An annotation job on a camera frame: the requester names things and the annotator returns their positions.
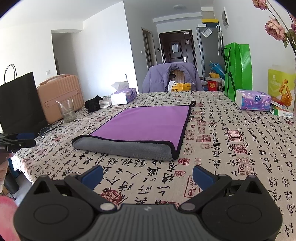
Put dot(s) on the red gift box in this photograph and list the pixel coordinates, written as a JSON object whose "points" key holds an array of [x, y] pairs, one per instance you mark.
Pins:
{"points": [[213, 85]]}

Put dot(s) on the yellow cardboard parcel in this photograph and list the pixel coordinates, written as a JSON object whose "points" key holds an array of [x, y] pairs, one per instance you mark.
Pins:
{"points": [[179, 87]]}

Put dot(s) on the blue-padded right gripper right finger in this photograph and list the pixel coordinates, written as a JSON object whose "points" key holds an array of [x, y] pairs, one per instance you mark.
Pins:
{"points": [[212, 186]]}

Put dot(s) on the black paper shopping bag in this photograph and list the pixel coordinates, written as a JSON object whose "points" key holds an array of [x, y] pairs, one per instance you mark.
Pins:
{"points": [[21, 110]]}

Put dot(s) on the white folded umbrella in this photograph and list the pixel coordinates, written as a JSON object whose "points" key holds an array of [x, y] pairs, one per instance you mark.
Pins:
{"points": [[220, 41]]}

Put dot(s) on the clear drinking glass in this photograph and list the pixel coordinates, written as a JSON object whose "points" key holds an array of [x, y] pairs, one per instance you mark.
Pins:
{"points": [[67, 110]]}

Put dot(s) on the black-framed eyeglasses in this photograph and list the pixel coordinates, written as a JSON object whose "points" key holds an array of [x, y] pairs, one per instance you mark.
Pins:
{"points": [[50, 128]]}

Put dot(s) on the blue plastic bag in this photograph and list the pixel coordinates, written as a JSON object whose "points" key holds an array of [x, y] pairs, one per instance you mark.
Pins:
{"points": [[215, 67]]}

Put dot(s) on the pink hard-shell suitcase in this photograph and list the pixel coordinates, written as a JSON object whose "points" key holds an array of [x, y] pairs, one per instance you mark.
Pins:
{"points": [[59, 89]]}

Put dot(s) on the purple and grey towel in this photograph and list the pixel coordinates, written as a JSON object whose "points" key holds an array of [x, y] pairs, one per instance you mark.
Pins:
{"points": [[148, 132]]}

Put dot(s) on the grey refrigerator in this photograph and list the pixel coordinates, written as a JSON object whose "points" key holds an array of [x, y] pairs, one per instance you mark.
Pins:
{"points": [[208, 46]]}

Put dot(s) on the open purple tissue box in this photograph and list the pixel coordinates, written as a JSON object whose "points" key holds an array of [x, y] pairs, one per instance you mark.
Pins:
{"points": [[124, 94]]}

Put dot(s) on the small white flat box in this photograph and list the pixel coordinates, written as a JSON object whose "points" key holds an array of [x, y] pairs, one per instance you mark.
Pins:
{"points": [[105, 103]]}

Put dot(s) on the purple puffer jacket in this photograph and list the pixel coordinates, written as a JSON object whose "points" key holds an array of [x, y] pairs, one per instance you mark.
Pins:
{"points": [[157, 78]]}

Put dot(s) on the purple tissue pack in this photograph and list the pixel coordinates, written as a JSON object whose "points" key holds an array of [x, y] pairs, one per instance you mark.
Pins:
{"points": [[252, 100]]}

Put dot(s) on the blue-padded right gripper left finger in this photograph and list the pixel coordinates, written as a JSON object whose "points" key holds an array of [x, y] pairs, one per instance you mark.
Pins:
{"points": [[82, 187]]}

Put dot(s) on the dark brown entrance door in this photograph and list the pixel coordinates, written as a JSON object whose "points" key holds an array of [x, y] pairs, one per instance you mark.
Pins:
{"points": [[178, 46]]}

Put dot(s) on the yellow-green gift box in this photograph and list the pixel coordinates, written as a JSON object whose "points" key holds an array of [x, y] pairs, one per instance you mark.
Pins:
{"points": [[281, 83]]}

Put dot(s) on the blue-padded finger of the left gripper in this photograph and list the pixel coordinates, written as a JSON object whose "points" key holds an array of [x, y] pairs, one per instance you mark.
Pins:
{"points": [[13, 142]]}

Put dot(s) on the green and white flat box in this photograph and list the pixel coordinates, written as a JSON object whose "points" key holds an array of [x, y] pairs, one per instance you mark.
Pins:
{"points": [[280, 110]]}

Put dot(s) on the dried pink flowers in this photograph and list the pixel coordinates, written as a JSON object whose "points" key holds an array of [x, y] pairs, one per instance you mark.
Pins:
{"points": [[276, 26]]}

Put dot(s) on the green paper shopping bag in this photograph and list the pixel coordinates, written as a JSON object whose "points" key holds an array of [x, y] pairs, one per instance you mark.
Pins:
{"points": [[238, 69]]}

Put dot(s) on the black cloth bundle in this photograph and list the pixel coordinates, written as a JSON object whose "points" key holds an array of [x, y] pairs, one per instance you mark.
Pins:
{"points": [[93, 105]]}

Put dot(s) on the wooden chair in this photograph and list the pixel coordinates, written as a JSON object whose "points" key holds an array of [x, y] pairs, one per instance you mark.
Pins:
{"points": [[176, 76]]}

